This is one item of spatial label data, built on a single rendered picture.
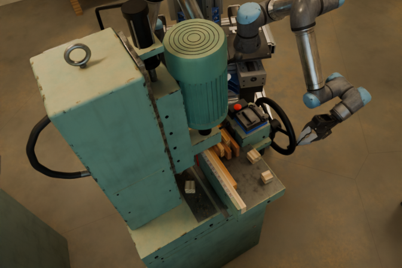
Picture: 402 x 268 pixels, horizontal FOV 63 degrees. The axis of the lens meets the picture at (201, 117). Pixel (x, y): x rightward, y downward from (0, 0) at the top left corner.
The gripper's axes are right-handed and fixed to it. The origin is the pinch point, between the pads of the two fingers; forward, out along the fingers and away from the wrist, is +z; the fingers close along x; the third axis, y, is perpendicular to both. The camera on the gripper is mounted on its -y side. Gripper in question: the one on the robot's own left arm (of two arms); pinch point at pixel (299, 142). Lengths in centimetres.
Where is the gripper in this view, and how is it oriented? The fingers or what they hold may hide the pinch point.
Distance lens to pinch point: 153.1
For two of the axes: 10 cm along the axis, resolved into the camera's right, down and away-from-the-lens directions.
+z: -7.6, 6.3, 1.8
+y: 4.5, 2.9, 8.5
